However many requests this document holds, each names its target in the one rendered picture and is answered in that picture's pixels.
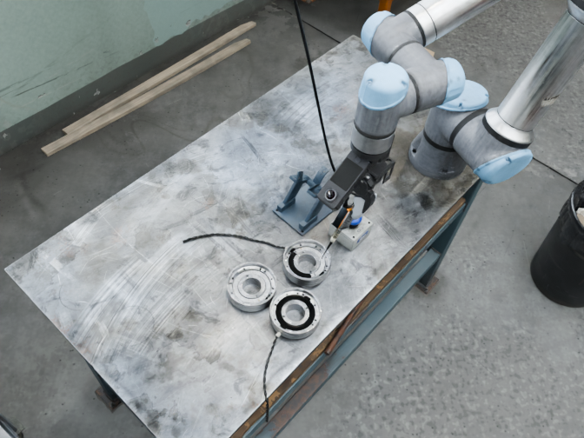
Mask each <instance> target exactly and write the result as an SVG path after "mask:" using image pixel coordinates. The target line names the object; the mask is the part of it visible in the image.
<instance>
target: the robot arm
mask: <svg viewBox="0 0 584 438"><path fill-rule="evenodd" d="M498 2H500V0H421V1H420V2H419V3H417V4H415V5H414V6H412V7H410V8H409V9H407V10H405V11H403V12H402V13H401V14H399V15H398V16H395V15H394V14H391V13H390V12H388V11H382V12H380V11H379V12H376V13H375V14H374V15H372V16H371V17H370V18H369V19H368V20H367V21H366V23H365V24H364V25H363V27H362V42H363V43H364V45H365V46H366V48H367V49H368V51H369V52H370V54H371V56H372V57H374V58H375V59H376V60H377V61H378V62H379V63H375V64H373V65H371V66H370V67H369V68H368V69H367V70H366V71H365V73H364V76H363V79H362V83H361V86H360V89H359V92H358V102H357V106H356V111H355V118H354V124H353V129H352V133H351V142H350V148H351V149H352V150H351V151H350V152H349V153H348V155H347V156H346V157H345V159H344V160H343V161H342V163H341V164H340V166H339V167H338V168H337V169H336V171H335V172H334V174H333V175H332V176H331V177H330V178H329V179H328V181H327V182H326V183H325V185H324V186H323V187H322V189H321V190H320V191H319V193H318V194H317V197H318V199H319V201H320V202H322V203H323V204H324V205H326V206H327V207H328V208H330V209H332V210H333V211H337V210H338V209H339V208H342V207H343V206H348V199H349V196H350V194H351V193H352V192H353V191H354V192H355V193H356V196H355V197H354V204H355V206H354V207H353V209H352V210H353V213H352V215H351V217H352V218H353V219H354V220H356V219H359V218H360V217H361V216H363V215H364V214H365V212H366V211H367V210H368V209H369V208H370V207H371V206H372V205H373V203H374V202H375V199H376V197H377V194H376V193H375V192H374V191H373V188H374V187H375V185H376V184H377V183H378V182H380V181H381V180H382V177H383V176H384V178H383V181H382V183H383V184H384V183H385V182H386V181H387V180H389V179H390V177H391V175H392V172H393V169H394V166H395V160H394V159H392V158H391V157H390V156H389V153H390V150H391V147H392V144H393V141H394V138H395V129H396V126H397V123H398V120H399V119H400V118H401V117H404V116H408V115H411V114H414V113H417V112H420V111H423V110H427V109H430V111H429V113H428V118H427V121H426V123H425V126H424V129H423V130H422V131H421V132H420V133H419V134H418V135H417V137H416V138H415V139H414V140H413V142H412V143H411V145H410V148H409V151H408V157H409V160H410V162H411V163H412V165H413V166H414V168H415V169H416V170H418V171H419V172H420V173H422V174H423V175H425V176H427V177H430V178H433V179H437V180H449V179H453V178H456V177H457V176H459V175H460V174H461V173H462V172H463V171H464V169H465V168H466V166H467V165H468V166H469V167H470V168H471V169H472V170H473V171H474V174H476V175H478V177H480V179H482V181H483V182H485V183H488V184H495V183H500V182H503V181H505V180H507V179H508V178H510V177H512V176H514V175H516V174H517V173H519V172H520V171H521V170H523V169H524V168H525V167H526V166H527V165H528V164H529V163H530V161H531V160H532V157H533V154H532V153H531V150H530V149H528V147H529V145H530V144H531V143H532V142H533V140H534V138H535V134H534V127H535V126H536V124H537V123H538V122H539V121H540V120H541V119H542V117H543V116H544V115H545V114H546V112H547V111H548V109H549V108H550V107H551V106H552V104H553V103H554V101H555V100H556V99H557V98H558V96H559V95H560V94H561V92H562V91H563V90H564V89H565V88H566V87H567V85H568V84H569V83H570V81H571V80H572V79H573V77H574V76H575V75H576V73H577V72H578V71H579V69H580V68H581V67H582V65H583V64H584V0H567V4H568V8H567V10H566V11H565V12H564V14H563V15H562V17H561V19H560V20H559V21H558V23H557V24H556V25H555V26H554V28H553V29H552V31H551V32H550V34H549V35H548V37H547V39H546V40H545V41H544V43H543V44H542V46H541V47H540V48H539V49H538V51H537V52H536V54H535V55H534V57H533V58H532V60H531V61H530V63H529V64H528V66H527V68H526V69H524V71H523V72H522V74H521V76H520V77H519V78H518V80H517V81H516V83H515V84H514V86H513V87H512V89H511V90H510V91H509V92H508V94H507V96H506V97H505V98H504V100H503V101H502V103H501V105H500V106H499V107H497V108H492V109H489V108H488V107H487V104H488V92H487V91H486V89H485V88H484V87H482V86H481V85H480V84H478V83H475V82H472V81H469V80H465V74H464V71H463V68H462V66H461V65H460V64H459V63H458V62H457V61H456V60H455V59H453V58H449V57H448V58H440V59H438V60H435V59H434V58H433V57H432V56H431V55H430V53H429V52H428V51H427V50H426V49H425V48H424V47H425V46H427V45H429V44H430V43H432V42H433V41H435V40H436V39H438V38H440V37H442V36H444V35H445V34H447V33H449V31H451V30H453V29H455V28H456V27H458V26H460V25H461V24H463V23H465V22H466V21H467V20H469V19H471V18H472V17H475V16H476V15H478V14H480V13H481V12H483V11H484V10H486V9H487V8H489V7H491V6H492V5H494V4H496V3H498ZM385 161H390V162H391V163H390V164H389V165H387V163H385ZM390 169H391V170H390ZM389 170H390V173H389V175H388V176H387V173H388V171H389ZM386 176H387V177H386Z"/></svg>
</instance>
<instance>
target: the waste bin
mask: <svg viewBox="0 0 584 438"><path fill-rule="evenodd" d="M578 208H584V180H583V181H581V182H580V183H578V184H577V185H576V186H575V187H574V189H573V191H572V192H571V194H570V197H569V198H568V199H567V200H566V202H565V203H564V205H563V206H562V208H561V211H560V212H559V214H560V215H559V216H558V218H557V220H556V222H555V223H554V225H553V227H552V228H551V229H550V231H549V233H548V234H547V236H546V238H545V240H544V241H543V243H542V245H541V246H540V248H539V249H538V251H537V252H536V254H535V256H534V258H533V260H532V262H531V267H530V270H531V275H532V278H533V280H534V283H535V285H536V286H537V288H538V289H539V290H540V291H541V292H542V293H543V294H544V295H545V296H546V297H548V298H549V299H551V300H552V301H554V302H557V303H559V304H560V305H563V306H567V307H571V308H581V307H584V226H583V225H582V223H581V221H580V220H579V218H578V216H577V215H576V211H577V210H578Z"/></svg>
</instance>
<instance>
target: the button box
mask: <svg viewBox="0 0 584 438"><path fill-rule="evenodd" d="M333 221H334V220H333ZM333 221H332V222H333ZM332 222H331V223H332ZM331 223H330V225H329V230H328V234H329V235H330V236H332V235H333V234H334V232H335V230H336V227H335V226H334V225H332V224H331ZM372 226H373V223H372V222H371V221H370V220H369V219H368V218H366V217H365V216H362V221H361V222H360V223H359V224H357V225H349V229H343V230H342V232H341V234H340V235H339V236H338V237H337V239H336V240H337V241H338V242H339V243H340V244H341V245H343V246H344V247H345V248H346V249H348V250H349V251H351V252H352V251H353V250H354V249H355V248H356V247H357V246H358V245H359V244H360V243H361V242H362V241H363V240H364V239H365V238H366V237H367V236H368V235H369V234H370V231H371V229H372Z"/></svg>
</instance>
